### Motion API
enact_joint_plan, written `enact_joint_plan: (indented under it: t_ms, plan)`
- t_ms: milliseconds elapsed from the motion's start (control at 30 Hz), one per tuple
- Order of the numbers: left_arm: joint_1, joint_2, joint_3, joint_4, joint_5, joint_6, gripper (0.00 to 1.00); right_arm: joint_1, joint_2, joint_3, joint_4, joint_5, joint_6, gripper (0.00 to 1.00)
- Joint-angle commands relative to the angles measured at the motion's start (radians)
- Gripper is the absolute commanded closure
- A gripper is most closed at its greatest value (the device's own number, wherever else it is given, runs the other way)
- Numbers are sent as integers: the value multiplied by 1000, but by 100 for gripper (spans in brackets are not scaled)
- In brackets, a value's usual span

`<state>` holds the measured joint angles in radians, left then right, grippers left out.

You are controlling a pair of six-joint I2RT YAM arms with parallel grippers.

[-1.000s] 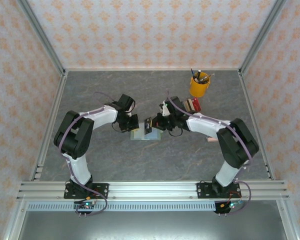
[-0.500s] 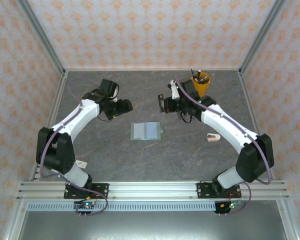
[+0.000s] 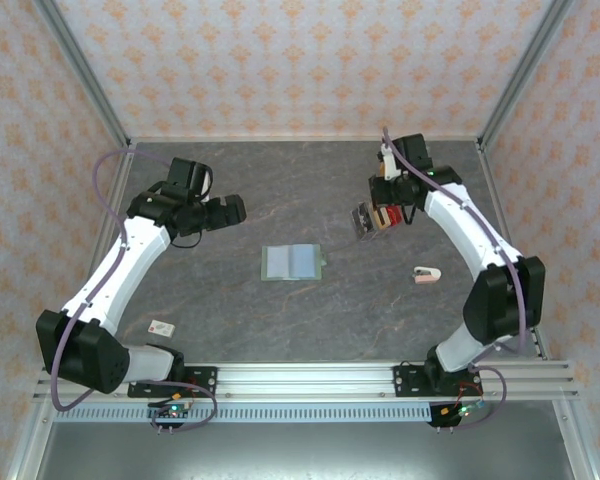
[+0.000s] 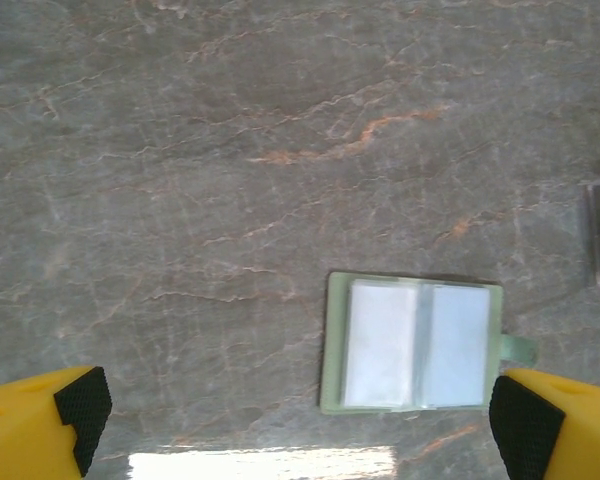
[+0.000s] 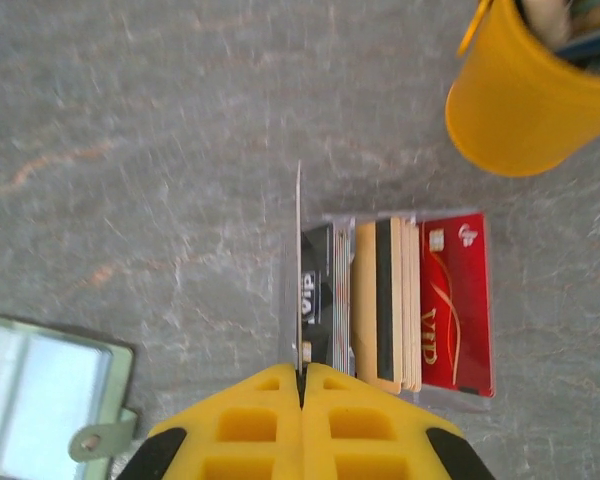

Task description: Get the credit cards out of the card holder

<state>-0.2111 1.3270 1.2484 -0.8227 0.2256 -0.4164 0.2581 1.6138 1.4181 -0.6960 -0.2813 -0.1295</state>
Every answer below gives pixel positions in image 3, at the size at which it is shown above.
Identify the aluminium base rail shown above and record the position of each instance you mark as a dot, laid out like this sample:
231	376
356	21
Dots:
305	380

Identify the wooden red card rack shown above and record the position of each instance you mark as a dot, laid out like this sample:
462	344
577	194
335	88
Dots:
392	217

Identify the aluminium frame leg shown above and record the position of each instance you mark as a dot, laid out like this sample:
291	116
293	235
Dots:
580	450
27	450

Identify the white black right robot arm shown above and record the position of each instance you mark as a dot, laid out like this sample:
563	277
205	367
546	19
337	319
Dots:
455	220

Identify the small white red-marked card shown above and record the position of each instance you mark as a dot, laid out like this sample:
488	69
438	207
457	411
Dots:
161	328

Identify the grey metal base sheet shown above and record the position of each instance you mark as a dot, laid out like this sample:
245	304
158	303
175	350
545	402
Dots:
305	455

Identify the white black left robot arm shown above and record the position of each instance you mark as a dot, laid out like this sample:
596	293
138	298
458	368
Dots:
135	250

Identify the mint green card holder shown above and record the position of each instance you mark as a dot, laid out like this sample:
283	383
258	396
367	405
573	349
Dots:
280	262

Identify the aluminium frame post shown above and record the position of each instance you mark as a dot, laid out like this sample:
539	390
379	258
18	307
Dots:
520	75
87	75

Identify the pink stapler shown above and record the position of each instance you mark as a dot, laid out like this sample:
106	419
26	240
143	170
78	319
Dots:
426	276

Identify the aluminium table edge rail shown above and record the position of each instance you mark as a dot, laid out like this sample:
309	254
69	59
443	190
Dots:
507	225
111	200

